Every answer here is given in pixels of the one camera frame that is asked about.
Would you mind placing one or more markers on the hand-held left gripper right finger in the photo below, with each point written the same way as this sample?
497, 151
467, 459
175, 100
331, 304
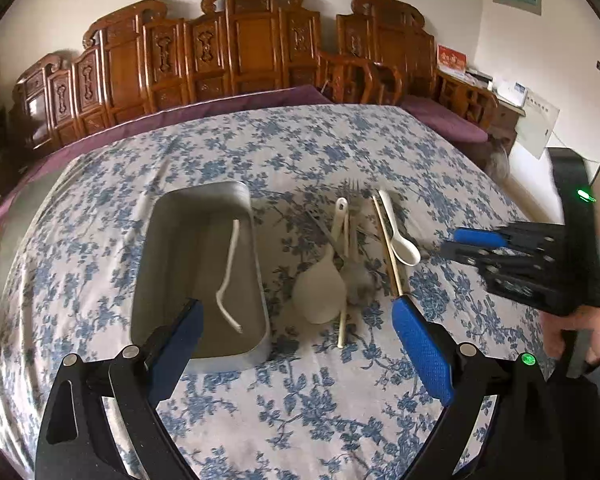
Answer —
422, 350

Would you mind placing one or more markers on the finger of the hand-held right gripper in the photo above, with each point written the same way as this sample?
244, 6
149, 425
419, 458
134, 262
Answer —
480, 237
467, 252

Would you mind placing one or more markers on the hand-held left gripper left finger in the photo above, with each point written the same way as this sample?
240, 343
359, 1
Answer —
180, 345

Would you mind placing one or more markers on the white ceramic spoon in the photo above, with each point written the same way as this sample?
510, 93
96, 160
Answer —
405, 252

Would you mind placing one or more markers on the brown wooden chopstick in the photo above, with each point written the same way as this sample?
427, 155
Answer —
393, 255
387, 255

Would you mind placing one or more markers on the cream chopstick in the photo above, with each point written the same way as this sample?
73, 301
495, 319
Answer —
341, 335

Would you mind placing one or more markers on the metal spoon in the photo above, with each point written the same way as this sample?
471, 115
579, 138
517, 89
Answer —
360, 280

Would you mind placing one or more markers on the white bent straw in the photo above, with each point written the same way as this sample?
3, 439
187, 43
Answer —
228, 260

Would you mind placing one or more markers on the metal tray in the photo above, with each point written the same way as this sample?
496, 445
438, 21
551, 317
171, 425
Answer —
190, 240

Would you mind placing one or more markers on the white rice paddle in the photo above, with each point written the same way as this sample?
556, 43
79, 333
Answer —
317, 290

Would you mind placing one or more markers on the metal fork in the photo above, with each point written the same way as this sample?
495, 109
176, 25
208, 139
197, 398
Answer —
352, 190

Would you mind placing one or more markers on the grey fluffy object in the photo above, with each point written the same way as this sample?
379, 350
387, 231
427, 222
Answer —
497, 160

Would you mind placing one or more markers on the blue floral tablecloth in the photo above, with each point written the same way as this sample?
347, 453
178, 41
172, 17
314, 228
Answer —
330, 410

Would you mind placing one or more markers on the purple seat cushion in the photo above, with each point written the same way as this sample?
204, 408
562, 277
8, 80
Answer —
445, 120

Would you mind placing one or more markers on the white paper board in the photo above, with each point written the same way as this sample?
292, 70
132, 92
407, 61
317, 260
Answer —
537, 125

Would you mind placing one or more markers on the red box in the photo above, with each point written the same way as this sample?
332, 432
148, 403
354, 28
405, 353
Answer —
451, 60

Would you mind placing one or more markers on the carved wooden armchair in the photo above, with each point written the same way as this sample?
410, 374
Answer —
390, 45

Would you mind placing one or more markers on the purple cloth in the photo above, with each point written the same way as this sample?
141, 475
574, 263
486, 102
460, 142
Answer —
300, 94

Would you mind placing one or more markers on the carved wooden sofa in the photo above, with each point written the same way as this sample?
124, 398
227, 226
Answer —
260, 40

